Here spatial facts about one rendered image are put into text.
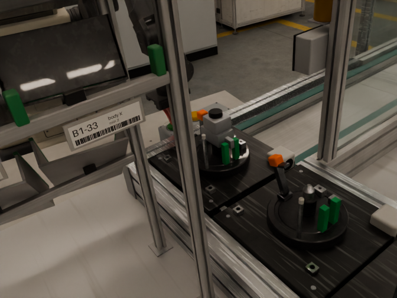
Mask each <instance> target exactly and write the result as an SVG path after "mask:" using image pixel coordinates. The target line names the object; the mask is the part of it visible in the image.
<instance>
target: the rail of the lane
mask: <svg viewBox="0 0 397 298"><path fill-rule="evenodd" d="M325 72H326V68H325V69H323V70H320V71H318V72H316V73H313V74H311V75H306V76H303V77H301V78H299V79H297V80H295V81H293V82H290V83H288V84H286V85H283V86H281V87H280V88H277V89H275V90H272V91H270V92H268V93H266V94H264V95H262V96H259V97H257V98H255V99H252V100H251V101H249V102H246V103H244V104H242V105H239V106H237V107H235V108H233V109H231V110H229V111H226V112H225V113H226V114H228V115H230V116H231V123H232V125H233V126H234V127H235V126H237V125H239V124H241V123H243V122H245V121H247V120H249V119H251V118H253V117H255V116H258V115H260V114H262V113H264V112H266V111H268V110H270V109H272V108H274V107H276V106H278V105H280V104H282V103H284V102H286V101H289V100H291V99H293V98H295V97H297V96H299V95H301V94H303V93H305V92H308V91H309V90H311V89H314V88H316V87H317V86H320V85H322V84H324V78H325ZM193 129H194V137H196V136H198V135H200V124H197V125H195V126H193ZM173 147H175V139H174V135H173V136H171V137H169V138H166V139H164V140H162V141H160V142H158V143H156V144H153V145H151V146H149V147H147V148H145V151H146V154H147V159H148V162H149V159H150V158H151V157H153V156H156V155H158V154H160V153H162V152H164V151H167V150H169V149H170V148H173ZM149 164H150V162H149ZM133 165H135V164H134V162H132V163H130V164H128V165H125V166H124V167H123V175H124V178H125V181H126V185H127V188H128V191H129V192H130V194H131V195H132V196H133V197H134V198H135V199H137V198H136V194H135V193H136V191H135V189H134V185H133V182H132V178H131V177H132V175H131V174H130V171H129V167H130V166H133Z"/></svg>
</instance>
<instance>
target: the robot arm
mask: <svg viewBox="0 0 397 298"><path fill-rule="evenodd" d="M112 1H113V6H114V9H115V12H116V11H118V10H119V4H118V0H112ZM124 1H125V3H126V7H127V10H128V14H129V18H130V20H131V22H132V24H133V29H134V31H135V33H136V37H137V39H138V43H139V46H140V48H141V51H142V53H143V54H145V55H147V56H149V55H148V49H147V47H148V46H150V45H153V44H157V45H159V42H158V35H157V28H156V23H155V17H154V10H153V6H152V0H124ZM73 8H77V9H78V11H79V13H80V16H81V18H82V19H85V18H91V17H96V16H98V15H97V10H96V6H95V2H94V0H79V4H78V6H76V7H73ZM73 8H72V9H73ZM150 19H151V20H150ZM148 20H150V21H148ZM145 21H148V22H145ZM184 60H185V65H186V74H187V82H189V81H190V80H191V78H192V77H193V73H194V67H193V65H192V63H191V62H190V61H188V60H187V57H186V55H185V53H184ZM145 95H146V99H147V100H149V101H150V100H152V101H153V102H154V105H156V108H157V109H158V110H160V111H161V110H163V111H164V113H165V114H166V116H167V118H168V120H169V122H170V124H171V125H172V121H171V114H170V107H169V103H168V96H167V89H166V85H164V86H161V87H159V88H156V90H154V91H152V92H149V93H146V94H145Z"/></svg>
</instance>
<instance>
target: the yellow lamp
mask: <svg viewBox="0 0 397 298"><path fill-rule="evenodd" d="M332 7H333V0H314V15H313V19H314V20H315V21H319V22H330V21H331V14H332Z"/></svg>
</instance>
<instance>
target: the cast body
mask: <svg viewBox="0 0 397 298"><path fill-rule="evenodd" d="M231 127H232V123H231V116H230V115H228V114H226V113H224V112H223V111H222V110H221V109H219V108H213V109H211V110H209V113H208V114H206V115H204V116H203V125H202V126H201V134H205V135H206V140H207V141H208V142H210V143H212V144H213V145H215V146H216V147H218V148H220V147H221V144H222V143H224V142H226V143H228V145H229V148H230V149H233V148H234V147H235V145H234V140H233V139H232V138H234V131H233V129H232V128H231Z"/></svg>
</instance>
